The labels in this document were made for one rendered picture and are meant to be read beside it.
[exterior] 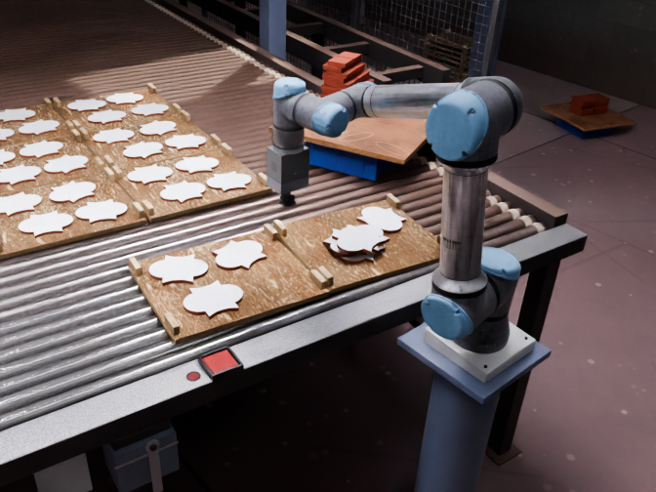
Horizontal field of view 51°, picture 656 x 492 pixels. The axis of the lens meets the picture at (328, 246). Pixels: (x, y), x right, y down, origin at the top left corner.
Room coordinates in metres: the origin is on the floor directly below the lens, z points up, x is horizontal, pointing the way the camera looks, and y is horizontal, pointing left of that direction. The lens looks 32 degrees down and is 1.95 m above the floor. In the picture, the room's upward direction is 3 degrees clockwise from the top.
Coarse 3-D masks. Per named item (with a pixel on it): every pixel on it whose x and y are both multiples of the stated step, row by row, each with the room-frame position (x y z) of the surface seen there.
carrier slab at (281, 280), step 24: (240, 240) 1.64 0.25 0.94; (264, 240) 1.65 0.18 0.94; (144, 264) 1.50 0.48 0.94; (264, 264) 1.53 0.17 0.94; (288, 264) 1.53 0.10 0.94; (144, 288) 1.39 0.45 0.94; (168, 288) 1.39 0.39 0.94; (240, 288) 1.41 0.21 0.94; (264, 288) 1.42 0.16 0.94; (288, 288) 1.42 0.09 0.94; (312, 288) 1.43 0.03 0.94; (240, 312) 1.31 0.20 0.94; (264, 312) 1.32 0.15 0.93; (192, 336) 1.22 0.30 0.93
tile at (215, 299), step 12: (192, 288) 1.38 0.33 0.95; (204, 288) 1.39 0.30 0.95; (216, 288) 1.39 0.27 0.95; (228, 288) 1.39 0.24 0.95; (192, 300) 1.34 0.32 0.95; (204, 300) 1.34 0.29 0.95; (216, 300) 1.34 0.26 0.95; (228, 300) 1.34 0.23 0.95; (240, 300) 1.35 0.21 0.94; (192, 312) 1.29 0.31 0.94; (204, 312) 1.30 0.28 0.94; (216, 312) 1.30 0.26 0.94
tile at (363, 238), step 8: (344, 232) 1.63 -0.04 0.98; (352, 232) 1.64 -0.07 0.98; (360, 232) 1.64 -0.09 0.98; (368, 232) 1.64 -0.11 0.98; (376, 232) 1.64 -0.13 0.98; (344, 240) 1.59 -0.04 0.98; (352, 240) 1.60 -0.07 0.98; (360, 240) 1.60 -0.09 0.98; (368, 240) 1.60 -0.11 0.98; (376, 240) 1.60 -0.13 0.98; (384, 240) 1.61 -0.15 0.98; (344, 248) 1.55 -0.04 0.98; (352, 248) 1.56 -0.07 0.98; (360, 248) 1.56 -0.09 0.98; (368, 248) 1.56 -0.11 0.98
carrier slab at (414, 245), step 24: (336, 216) 1.81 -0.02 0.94; (360, 216) 1.82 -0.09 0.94; (408, 216) 1.83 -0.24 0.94; (288, 240) 1.65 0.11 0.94; (312, 240) 1.66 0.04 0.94; (408, 240) 1.69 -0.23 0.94; (432, 240) 1.70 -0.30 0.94; (312, 264) 1.54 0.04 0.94; (336, 264) 1.55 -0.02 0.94; (360, 264) 1.55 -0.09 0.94; (384, 264) 1.56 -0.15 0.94; (408, 264) 1.57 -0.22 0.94; (336, 288) 1.44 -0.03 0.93
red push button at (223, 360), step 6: (216, 354) 1.16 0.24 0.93; (222, 354) 1.16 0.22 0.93; (228, 354) 1.17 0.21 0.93; (204, 360) 1.14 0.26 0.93; (210, 360) 1.14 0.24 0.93; (216, 360) 1.14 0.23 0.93; (222, 360) 1.15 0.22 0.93; (228, 360) 1.15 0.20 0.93; (234, 360) 1.15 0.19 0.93; (210, 366) 1.12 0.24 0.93; (216, 366) 1.13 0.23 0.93; (222, 366) 1.13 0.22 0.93; (228, 366) 1.13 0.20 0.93; (216, 372) 1.11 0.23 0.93
